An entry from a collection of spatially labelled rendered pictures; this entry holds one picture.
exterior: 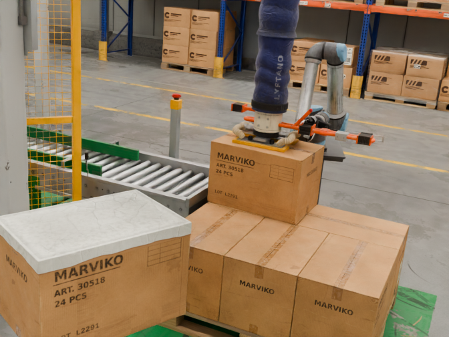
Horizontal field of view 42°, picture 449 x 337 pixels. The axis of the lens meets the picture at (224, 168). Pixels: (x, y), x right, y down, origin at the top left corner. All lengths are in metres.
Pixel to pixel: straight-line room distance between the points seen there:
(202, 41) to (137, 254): 9.74
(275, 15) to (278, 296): 1.55
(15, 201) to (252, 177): 1.36
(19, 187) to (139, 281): 1.38
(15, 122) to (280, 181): 1.51
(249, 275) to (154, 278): 0.91
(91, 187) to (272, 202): 1.23
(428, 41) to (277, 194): 8.64
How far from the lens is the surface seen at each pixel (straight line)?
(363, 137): 3.45
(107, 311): 2.18
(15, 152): 3.31
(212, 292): 3.18
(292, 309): 3.03
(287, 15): 3.42
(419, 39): 11.85
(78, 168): 3.86
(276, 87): 3.49
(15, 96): 3.25
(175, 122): 4.44
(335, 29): 12.11
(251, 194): 3.55
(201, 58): 11.74
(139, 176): 4.14
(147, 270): 2.19
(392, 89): 10.61
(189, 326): 3.42
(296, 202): 3.45
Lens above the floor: 1.92
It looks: 18 degrees down
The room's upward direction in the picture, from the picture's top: 4 degrees clockwise
